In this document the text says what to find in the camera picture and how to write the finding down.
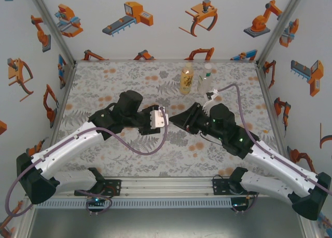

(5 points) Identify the yellow label tea bottle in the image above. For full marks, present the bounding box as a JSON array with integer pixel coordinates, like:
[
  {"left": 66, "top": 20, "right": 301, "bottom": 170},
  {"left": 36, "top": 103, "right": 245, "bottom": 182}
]
[{"left": 179, "top": 66, "right": 195, "bottom": 95}]

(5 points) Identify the aluminium frame rail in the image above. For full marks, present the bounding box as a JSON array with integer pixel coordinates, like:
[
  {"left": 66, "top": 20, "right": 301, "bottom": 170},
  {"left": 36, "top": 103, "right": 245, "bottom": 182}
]
[
  {"left": 24, "top": 61, "right": 78, "bottom": 181},
  {"left": 24, "top": 176, "right": 286, "bottom": 199},
  {"left": 74, "top": 58, "right": 259, "bottom": 64},
  {"left": 255, "top": 61, "right": 299, "bottom": 181}
]

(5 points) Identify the white slotted cable duct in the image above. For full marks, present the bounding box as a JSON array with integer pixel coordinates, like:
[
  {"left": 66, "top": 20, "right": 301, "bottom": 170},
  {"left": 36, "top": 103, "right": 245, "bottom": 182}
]
[{"left": 33, "top": 198, "right": 234, "bottom": 210}]

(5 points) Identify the aluminium frame leg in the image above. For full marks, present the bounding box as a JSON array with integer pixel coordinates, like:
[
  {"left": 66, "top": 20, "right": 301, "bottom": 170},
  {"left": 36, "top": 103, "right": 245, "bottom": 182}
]
[{"left": 14, "top": 204, "right": 37, "bottom": 238}]

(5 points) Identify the purple cable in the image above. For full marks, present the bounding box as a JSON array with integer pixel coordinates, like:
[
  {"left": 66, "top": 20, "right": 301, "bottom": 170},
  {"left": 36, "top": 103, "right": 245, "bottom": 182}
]
[
  {"left": 5, "top": 107, "right": 169, "bottom": 218},
  {"left": 215, "top": 83, "right": 332, "bottom": 235}
]

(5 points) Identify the floral print tablecloth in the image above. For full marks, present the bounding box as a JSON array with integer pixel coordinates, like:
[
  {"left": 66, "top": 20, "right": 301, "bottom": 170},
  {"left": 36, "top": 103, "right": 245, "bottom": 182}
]
[{"left": 45, "top": 60, "right": 286, "bottom": 178}]

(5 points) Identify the blue conveyor wall sticker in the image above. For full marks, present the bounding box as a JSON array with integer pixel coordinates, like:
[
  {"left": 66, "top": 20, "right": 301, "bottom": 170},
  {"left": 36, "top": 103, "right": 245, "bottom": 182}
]
[{"left": 57, "top": 53, "right": 67, "bottom": 90}]

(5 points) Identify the aluminium frame post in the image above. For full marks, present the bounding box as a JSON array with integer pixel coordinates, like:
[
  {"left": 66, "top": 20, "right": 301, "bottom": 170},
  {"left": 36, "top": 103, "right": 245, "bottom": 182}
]
[
  {"left": 25, "top": 0, "right": 78, "bottom": 66},
  {"left": 255, "top": 0, "right": 308, "bottom": 66}
]

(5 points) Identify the orange conveyor machine wall sticker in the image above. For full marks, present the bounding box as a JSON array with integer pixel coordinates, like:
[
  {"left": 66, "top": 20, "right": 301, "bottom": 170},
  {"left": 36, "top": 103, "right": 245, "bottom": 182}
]
[
  {"left": 290, "top": 59, "right": 325, "bottom": 97},
  {"left": 101, "top": 1, "right": 154, "bottom": 38}
]

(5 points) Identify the clear bottle green label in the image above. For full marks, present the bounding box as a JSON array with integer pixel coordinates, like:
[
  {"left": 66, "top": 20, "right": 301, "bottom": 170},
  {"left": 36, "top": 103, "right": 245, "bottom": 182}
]
[{"left": 197, "top": 66, "right": 214, "bottom": 95}]

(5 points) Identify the orange claw gripper wall sticker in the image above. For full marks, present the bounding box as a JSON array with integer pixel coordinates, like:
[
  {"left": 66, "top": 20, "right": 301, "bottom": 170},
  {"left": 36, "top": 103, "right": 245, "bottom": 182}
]
[
  {"left": 178, "top": 0, "right": 219, "bottom": 38},
  {"left": 7, "top": 58, "right": 34, "bottom": 103},
  {"left": 319, "top": 122, "right": 332, "bottom": 149}
]

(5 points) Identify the orange milling machine wall sticker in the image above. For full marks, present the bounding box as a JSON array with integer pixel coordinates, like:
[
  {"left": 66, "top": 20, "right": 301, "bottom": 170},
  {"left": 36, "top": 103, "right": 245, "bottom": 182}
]
[{"left": 53, "top": 3, "right": 84, "bottom": 38}]

